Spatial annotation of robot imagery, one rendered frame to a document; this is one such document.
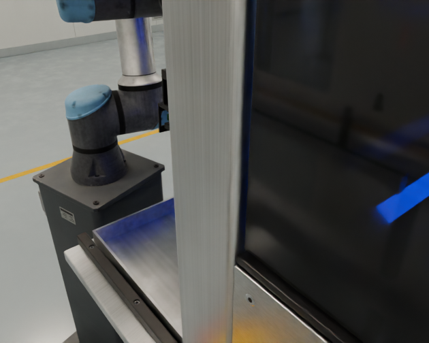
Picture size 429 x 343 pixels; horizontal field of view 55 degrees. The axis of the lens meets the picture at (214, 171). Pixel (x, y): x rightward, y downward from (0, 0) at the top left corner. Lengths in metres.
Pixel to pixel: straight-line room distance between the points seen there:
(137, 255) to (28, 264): 1.46
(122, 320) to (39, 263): 1.53
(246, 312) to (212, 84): 0.14
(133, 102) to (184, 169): 0.82
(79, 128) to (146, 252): 0.43
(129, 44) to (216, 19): 0.87
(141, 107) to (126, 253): 0.44
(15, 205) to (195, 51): 2.43
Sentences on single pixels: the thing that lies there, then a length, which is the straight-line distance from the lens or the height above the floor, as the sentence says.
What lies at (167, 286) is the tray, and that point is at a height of 0.88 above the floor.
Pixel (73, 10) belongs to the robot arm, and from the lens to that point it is 0.68.
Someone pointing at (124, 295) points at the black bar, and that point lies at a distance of 0.66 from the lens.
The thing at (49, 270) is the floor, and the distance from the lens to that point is 2.11.
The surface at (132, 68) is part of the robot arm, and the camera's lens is 1.07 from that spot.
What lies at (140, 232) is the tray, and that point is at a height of 0.88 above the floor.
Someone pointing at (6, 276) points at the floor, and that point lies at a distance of 2.16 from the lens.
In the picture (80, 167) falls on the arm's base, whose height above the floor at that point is 0.84.
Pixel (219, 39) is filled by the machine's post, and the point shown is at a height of 1.33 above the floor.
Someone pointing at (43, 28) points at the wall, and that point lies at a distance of 5.76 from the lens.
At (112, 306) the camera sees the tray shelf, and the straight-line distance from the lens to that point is 0.68.
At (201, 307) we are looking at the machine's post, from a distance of 0.32.
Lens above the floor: 1.38
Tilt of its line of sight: 31 degrees down
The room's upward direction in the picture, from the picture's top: straight up
